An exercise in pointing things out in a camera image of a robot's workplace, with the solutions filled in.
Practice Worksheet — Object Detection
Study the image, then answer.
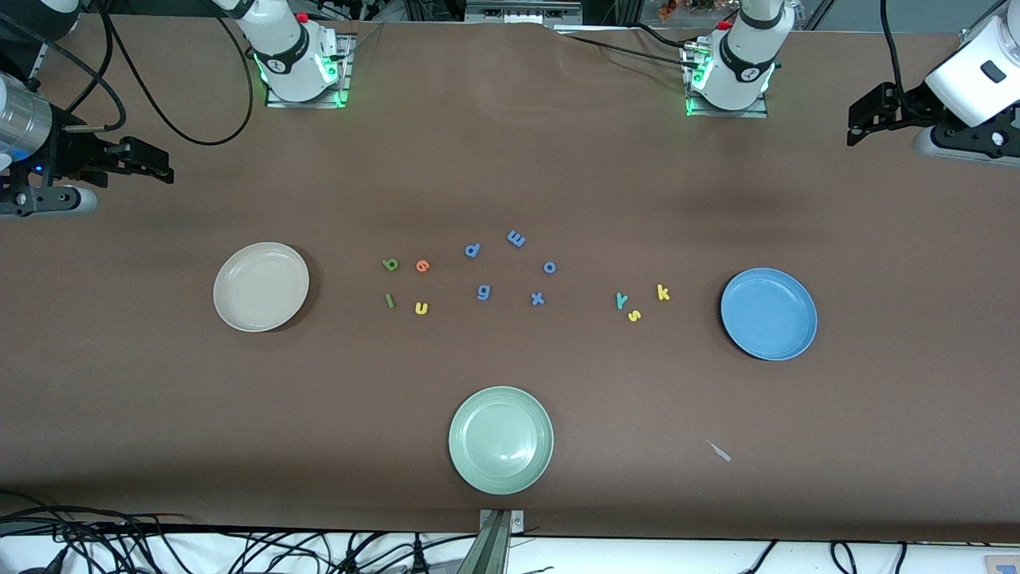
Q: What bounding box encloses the beige brown plate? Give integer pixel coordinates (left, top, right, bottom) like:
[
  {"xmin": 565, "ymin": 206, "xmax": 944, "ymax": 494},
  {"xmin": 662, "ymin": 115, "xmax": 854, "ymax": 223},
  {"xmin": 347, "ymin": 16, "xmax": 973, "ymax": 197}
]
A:
[{"xmin": 213, "ymin": 242, "xmax": 311, "ymax": 333}]

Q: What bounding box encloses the blue plate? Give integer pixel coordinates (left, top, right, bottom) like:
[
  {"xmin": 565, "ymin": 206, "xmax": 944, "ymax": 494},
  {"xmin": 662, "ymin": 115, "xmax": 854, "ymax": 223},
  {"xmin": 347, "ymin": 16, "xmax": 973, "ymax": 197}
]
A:
[{"xmin": 720, "ymin": 267, "xmax": 819, "ymax": 362}]

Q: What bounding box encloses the brown table cover sheet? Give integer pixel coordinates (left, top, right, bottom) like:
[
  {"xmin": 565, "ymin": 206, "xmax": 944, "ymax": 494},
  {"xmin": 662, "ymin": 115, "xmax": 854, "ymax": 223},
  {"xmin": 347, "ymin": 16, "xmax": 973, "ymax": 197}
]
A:
[{"xmin": 0, "ymin": 14, "xmax": 1020, "ymax": 543}]

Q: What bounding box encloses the green plate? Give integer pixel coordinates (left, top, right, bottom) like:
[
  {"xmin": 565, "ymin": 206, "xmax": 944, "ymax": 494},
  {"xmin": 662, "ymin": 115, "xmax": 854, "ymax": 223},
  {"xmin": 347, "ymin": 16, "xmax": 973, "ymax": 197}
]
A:
[{"xmin": 448, "ymin": 386, "xmax": 555, "ymax": 496}]

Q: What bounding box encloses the aluminium frame rail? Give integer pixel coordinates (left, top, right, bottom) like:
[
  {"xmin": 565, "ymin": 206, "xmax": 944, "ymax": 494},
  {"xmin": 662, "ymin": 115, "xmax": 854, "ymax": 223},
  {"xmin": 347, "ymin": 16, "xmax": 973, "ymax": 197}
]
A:
[
  {"xmin": 26, "ymin": 32, "xmax": 53, "ymax": 90},
  {"xmin": 960, "ymin": 0, "xmax": 1006, "ymax": 53}
]

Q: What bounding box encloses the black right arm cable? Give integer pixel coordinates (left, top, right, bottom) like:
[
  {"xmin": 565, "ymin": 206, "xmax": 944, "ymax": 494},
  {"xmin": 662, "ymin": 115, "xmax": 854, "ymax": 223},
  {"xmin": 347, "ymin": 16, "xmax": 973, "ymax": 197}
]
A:
[{"xmin": 0, "ymin": 0, "xmax": 254, "ymax": 147}]

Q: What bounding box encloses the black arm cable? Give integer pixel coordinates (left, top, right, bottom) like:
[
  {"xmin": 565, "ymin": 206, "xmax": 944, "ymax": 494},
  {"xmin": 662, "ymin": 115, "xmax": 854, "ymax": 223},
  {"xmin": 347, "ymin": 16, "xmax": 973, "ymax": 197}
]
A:
[
  {"xmin": 880, "ymin": 0, "xmax": 909, "ymax": 87},
  {"xmin": 0, "ymin": 0, "xmax": 254, "ymax": 147}
]

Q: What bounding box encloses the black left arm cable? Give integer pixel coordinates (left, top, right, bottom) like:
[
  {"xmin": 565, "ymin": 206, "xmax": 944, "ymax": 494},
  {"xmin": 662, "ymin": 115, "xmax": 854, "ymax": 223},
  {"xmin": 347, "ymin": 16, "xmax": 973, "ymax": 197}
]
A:
[{"xmin": 880, "ymin": 0, "xmax": 909, "ymax": 87}]

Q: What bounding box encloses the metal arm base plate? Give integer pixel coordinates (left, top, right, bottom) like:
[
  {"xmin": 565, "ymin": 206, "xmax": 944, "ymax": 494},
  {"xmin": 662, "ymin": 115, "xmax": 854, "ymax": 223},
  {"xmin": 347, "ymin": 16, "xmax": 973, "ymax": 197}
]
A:
[
  {"xmin": 684, "ymin": 44, "xmax": 771, "ymax": 120},
  {"xmin": 265, "ymin": 32, "xmax": 353, "ymax": 109}
]

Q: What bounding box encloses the grey metal frame piece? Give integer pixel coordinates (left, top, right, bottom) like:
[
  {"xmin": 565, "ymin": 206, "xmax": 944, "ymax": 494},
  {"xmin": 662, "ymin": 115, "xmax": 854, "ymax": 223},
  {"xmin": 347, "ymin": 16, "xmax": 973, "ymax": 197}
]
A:
[{"xmin": 465, "ymin": 0, "xmax": 584, "ymax": 26}]

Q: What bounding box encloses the grey metal bracket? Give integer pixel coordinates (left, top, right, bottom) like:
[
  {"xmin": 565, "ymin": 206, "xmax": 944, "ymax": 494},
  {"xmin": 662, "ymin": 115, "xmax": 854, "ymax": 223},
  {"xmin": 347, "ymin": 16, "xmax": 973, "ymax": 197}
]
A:
[{"xmin": 477, "ymin": 508, "xmax": 527, "ymax": 574}]

